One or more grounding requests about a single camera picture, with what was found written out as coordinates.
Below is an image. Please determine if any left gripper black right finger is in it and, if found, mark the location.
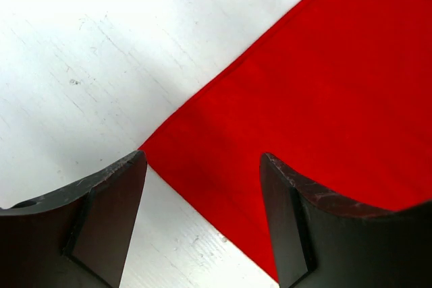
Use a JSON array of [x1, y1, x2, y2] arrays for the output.
[[260, 153, 431, 287]]

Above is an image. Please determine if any red t shirt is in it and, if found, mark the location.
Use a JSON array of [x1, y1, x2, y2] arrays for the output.
[[142, 0, 431, 279]]

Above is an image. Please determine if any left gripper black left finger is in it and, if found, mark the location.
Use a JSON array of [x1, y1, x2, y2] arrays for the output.
[[1, 150, 147, 287]]

